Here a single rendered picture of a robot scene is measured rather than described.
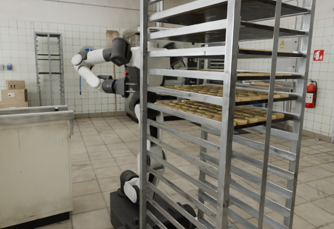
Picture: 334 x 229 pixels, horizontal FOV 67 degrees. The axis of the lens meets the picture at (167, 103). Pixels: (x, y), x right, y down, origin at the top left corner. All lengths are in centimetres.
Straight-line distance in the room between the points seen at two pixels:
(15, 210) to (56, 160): 44
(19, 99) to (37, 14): 180
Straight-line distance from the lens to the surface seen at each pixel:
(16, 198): 223
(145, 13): 138
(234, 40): 87
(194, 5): 107
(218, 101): 94
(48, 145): 210
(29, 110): 234
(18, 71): 615
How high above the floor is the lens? 127
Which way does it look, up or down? 9 degrees down
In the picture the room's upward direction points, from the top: 1 degrees clockwise
